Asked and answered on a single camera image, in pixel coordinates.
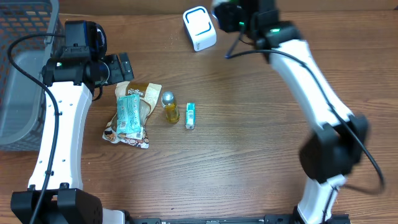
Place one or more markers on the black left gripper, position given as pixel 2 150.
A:
pixel 118 75

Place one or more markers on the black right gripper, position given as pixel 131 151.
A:
pixel 230 17

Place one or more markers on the brown white snack bag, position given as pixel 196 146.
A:
pixel 149 95

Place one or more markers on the teal wipes packet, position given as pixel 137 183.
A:
pixel 128 114

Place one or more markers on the yellow oil bottle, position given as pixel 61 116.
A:
pixel 170 106

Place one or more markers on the small teal white box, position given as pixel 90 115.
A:
pixel 190 116

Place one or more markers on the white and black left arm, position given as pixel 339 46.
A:
pixel 55 190

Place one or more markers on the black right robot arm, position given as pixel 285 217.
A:
pixel 336 143

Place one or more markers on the white barcode scanner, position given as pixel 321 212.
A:
pixel 199 28

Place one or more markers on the dark grey plastic basket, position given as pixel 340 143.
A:
pixel 23 101

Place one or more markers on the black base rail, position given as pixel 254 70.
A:
pixel 211 221

